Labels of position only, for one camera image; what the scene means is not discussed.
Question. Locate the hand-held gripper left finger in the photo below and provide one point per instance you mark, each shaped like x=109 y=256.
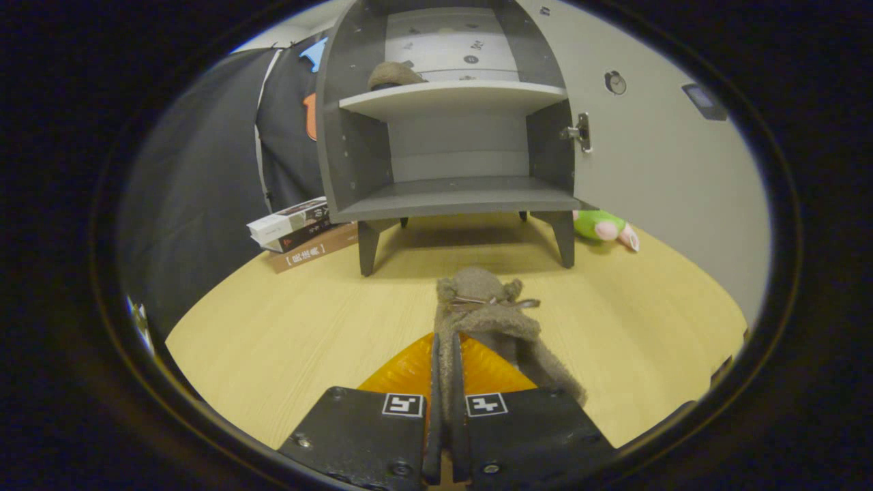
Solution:
x=361 y=436

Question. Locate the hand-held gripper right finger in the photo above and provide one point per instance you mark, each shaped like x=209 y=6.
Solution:
x=532 y=436

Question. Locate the brown fuzzy shoe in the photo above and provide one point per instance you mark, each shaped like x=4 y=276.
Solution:
x=487 y=314
x=394 y=73

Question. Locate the grey shoe cabinet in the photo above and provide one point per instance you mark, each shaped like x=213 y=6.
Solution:
x=450 y=194

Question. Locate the beige shoe cabinet door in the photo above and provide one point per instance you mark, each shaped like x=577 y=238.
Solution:
x=668 y=191

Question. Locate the metal door hinge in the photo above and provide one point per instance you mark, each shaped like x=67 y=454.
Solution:
x=581 y=133

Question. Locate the brown book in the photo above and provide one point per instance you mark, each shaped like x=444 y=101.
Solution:
x=314 y=252

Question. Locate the black book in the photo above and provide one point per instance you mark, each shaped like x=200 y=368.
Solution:
x=307 y=233

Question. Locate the green and pink plush toy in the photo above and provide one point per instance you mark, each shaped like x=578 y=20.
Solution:
x=600 y=225

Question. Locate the black backdrop cloth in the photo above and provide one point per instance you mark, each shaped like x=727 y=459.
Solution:
x=198 y=204

